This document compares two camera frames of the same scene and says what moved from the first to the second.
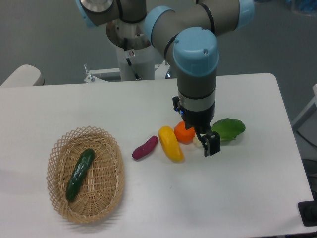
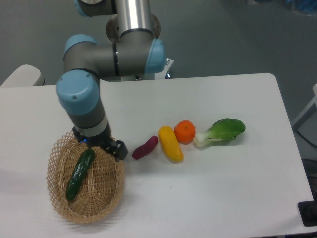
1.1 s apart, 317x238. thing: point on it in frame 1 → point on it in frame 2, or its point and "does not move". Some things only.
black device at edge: [308, 211] does not move
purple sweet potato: [145, 148] does not move
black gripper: [200, 120] → [104, 140]
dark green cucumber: [78, 175] does not move
